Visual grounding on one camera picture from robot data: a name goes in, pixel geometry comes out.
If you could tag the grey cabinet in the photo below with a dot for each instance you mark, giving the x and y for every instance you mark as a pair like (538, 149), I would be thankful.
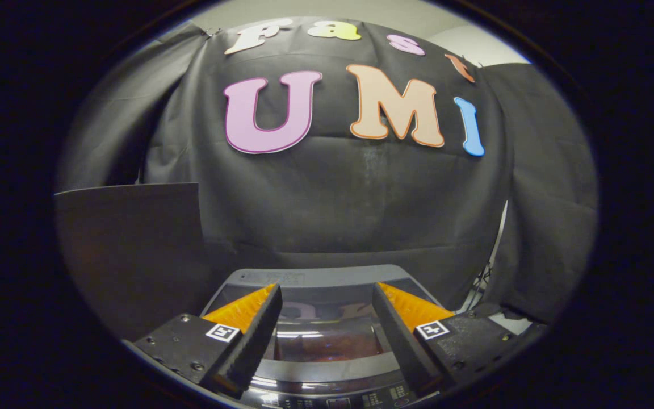
(128, 250)

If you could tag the black backdrop cloth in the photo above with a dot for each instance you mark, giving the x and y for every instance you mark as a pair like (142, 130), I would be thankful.
(332, 199)

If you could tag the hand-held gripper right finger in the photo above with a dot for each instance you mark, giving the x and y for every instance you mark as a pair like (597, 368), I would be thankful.
(398, 341)

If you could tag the grey washing machine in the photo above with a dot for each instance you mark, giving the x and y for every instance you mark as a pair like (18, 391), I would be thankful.
(327, 392)

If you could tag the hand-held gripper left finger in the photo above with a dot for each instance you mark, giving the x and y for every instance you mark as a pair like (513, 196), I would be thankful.
(256, 341)

